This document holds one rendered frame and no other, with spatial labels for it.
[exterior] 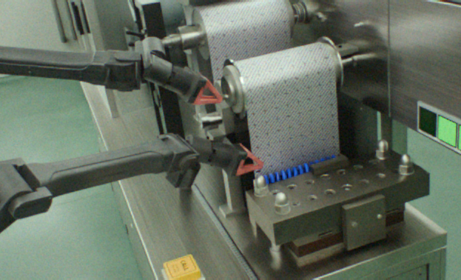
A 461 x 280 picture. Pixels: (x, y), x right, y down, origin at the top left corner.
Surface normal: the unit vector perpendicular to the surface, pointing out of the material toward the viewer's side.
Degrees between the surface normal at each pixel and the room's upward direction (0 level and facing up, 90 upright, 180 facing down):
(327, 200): 0
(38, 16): 90
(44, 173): 30
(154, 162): 109
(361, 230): 90
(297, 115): 90
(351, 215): 90
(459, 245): 0
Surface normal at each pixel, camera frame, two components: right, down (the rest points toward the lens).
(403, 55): -0.93, 0.26
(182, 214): -0.13, -0.90
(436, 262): 0.33, 0.35
